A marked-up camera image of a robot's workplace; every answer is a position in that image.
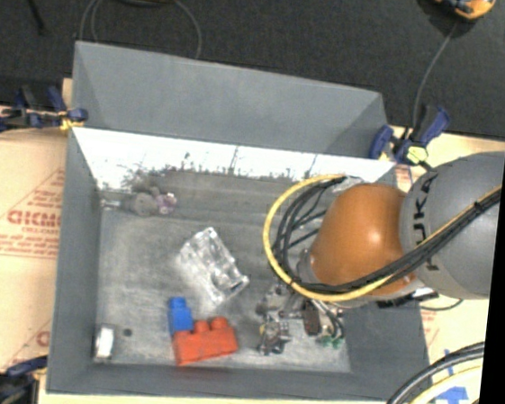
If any clear plastic block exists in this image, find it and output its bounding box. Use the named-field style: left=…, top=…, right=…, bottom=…
left=172, top=223, right=257, bottom=310

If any small white cylinder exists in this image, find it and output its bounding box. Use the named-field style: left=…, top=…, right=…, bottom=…
left=91, top=323, right=117, bottom=361

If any brown cardboard board, red print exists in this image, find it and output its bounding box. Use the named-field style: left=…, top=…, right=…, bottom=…
left=0, top=69, right=83, bottom=383

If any blue toy brick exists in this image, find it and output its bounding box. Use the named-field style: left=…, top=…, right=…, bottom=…
left=164, top=295, right=198, bottom=340

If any red toy brick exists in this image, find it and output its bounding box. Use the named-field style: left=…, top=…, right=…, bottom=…
left=167, top=310, right=243, bottom=374

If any grey and purple toy animal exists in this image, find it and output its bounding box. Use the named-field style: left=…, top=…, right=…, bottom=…
left=124, top=181, right=180, bottom=221

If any grey metal bin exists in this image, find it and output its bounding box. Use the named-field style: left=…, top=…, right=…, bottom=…
left=34, top=40, right=469, bottom=404

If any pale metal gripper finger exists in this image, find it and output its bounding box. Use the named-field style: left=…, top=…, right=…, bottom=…
left=255, top=282, right=292, bottom=320
left=255, top=315, right=295, bottom=359

